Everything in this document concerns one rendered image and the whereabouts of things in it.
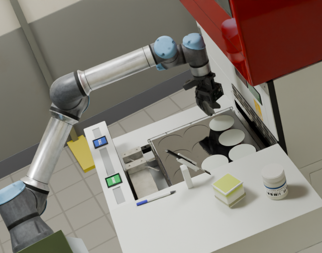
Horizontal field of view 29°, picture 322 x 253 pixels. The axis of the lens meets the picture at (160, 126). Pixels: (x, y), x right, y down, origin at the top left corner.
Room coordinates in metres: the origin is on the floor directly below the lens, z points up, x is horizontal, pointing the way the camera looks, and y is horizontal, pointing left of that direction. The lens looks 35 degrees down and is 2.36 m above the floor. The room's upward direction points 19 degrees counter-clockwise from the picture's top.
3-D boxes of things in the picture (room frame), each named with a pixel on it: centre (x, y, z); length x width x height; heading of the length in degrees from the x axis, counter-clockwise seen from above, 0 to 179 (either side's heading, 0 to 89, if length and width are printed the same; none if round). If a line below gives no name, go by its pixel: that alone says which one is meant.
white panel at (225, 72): (2.09, -0.34, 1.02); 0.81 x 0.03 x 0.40; 5
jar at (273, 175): (1.46, -0.28, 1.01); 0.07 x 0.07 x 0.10
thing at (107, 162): (1.91, 0.23, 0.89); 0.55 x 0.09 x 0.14; 5
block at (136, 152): (2.00, 0.14, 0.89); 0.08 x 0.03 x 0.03; 95
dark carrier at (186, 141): (1.88, -0.13, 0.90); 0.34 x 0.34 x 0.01; 5
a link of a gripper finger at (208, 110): (2.02, -0.20, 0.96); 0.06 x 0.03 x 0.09; 34
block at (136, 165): (1.92, 0.14, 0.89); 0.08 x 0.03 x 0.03; 95
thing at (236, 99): (1.91, -0.34, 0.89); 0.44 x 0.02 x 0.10; 5
